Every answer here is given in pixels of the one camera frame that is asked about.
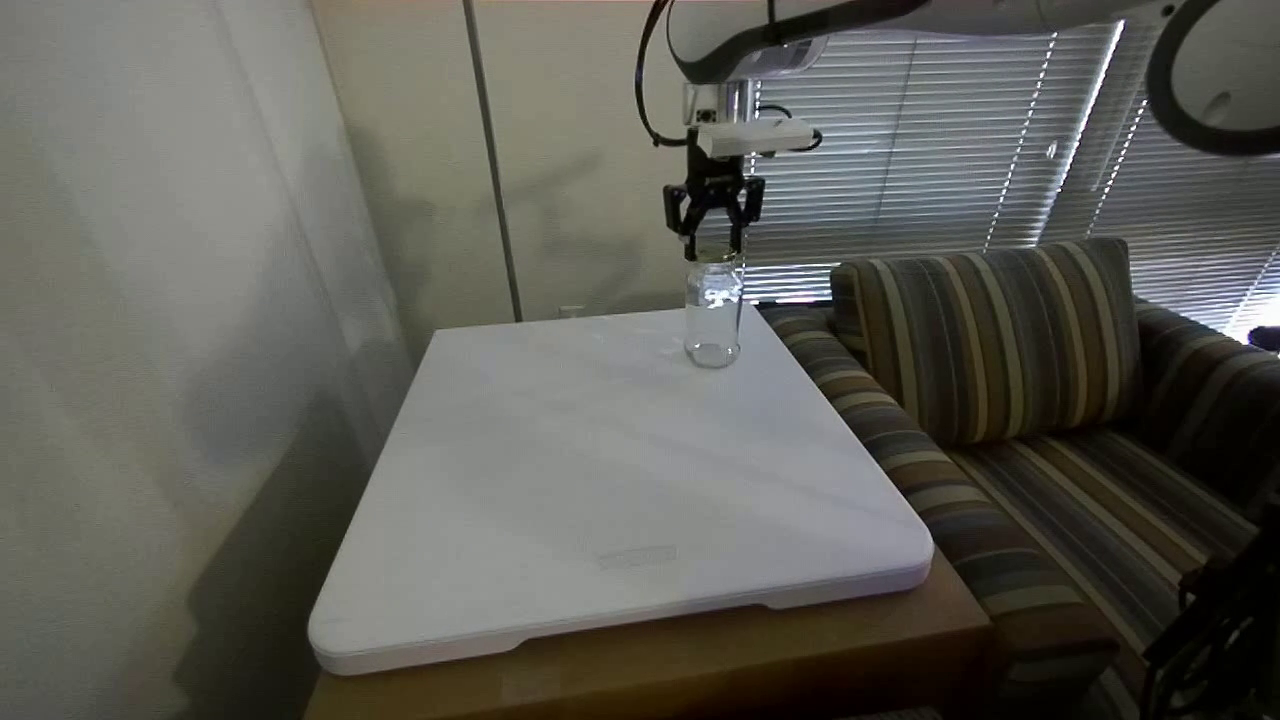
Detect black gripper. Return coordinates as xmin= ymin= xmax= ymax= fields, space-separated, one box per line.
xmin=666 ymin=136 xmax=764 ymax=261

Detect gold metal cap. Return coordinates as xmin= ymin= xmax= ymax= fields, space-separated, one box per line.
xmin=698 ymin=243 xmax=735 ymax=263

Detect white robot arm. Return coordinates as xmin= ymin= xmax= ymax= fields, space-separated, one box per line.
xmin=634 ymin=0 xmax=1280 ymax=261

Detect striped sofa cushion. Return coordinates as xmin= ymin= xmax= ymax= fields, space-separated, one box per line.
xmin=833 ymin=235 xmax=1144 ymax=448

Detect grey window blinds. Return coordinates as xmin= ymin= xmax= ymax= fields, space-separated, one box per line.
xmin=749 ymin=0 xmax=1280 ymax=318

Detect brown cardboard box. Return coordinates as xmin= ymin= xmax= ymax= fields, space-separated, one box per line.
xmin=305 ymin=556 xmax=992 ymax=720

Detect striped sofa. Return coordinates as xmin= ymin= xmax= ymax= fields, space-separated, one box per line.
xmin=770 ymin=304 xmax=1280 ymax=720

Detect black stand lower right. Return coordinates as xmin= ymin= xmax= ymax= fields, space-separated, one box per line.
xmin=1141 ymin=524 xmax=1280 ymax=720

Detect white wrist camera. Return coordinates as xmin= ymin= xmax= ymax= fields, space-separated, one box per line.
xmin=698 ymin=118 xmax=819 ymax=160

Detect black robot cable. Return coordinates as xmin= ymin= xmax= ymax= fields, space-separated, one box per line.
xmin=634 ymin=0 xmax=806 ymax=153

